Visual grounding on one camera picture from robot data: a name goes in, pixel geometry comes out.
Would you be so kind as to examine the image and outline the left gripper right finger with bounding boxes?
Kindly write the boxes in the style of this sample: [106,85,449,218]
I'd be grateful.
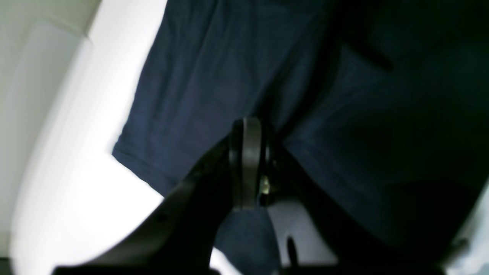
[260,130,469,275]

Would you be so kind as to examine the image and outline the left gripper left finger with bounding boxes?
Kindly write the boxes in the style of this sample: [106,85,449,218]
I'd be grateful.
[53,117,264,275]

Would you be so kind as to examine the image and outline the dark navy T-shirt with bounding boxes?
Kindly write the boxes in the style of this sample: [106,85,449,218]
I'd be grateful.
[112,0,488,275]

